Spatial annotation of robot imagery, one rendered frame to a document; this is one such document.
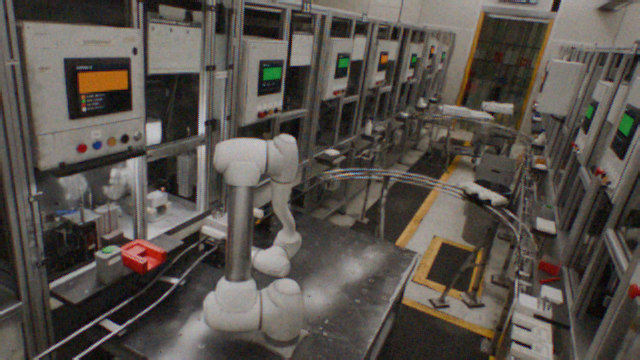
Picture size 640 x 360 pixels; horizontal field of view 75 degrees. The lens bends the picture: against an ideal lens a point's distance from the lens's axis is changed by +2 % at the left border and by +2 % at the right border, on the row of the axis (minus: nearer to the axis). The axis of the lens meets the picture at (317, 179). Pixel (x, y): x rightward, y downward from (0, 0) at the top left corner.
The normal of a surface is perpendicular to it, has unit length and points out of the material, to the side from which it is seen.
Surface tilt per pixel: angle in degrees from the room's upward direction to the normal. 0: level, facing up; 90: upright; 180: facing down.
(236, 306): 71
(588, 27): 90
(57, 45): 90
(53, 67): 90
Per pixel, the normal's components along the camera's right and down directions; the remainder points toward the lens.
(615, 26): -0.44, 0.27
